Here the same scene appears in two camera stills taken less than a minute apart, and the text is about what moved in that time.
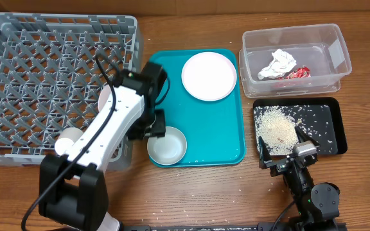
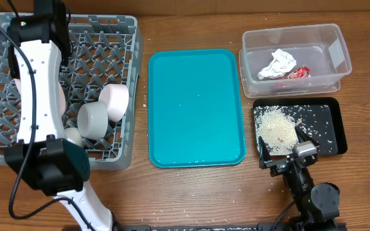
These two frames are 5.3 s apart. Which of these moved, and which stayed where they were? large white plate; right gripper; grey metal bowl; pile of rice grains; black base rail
Moved: large white plate; grey metal bowl
Stayed: pile of rice grains; black base rail; right gripper
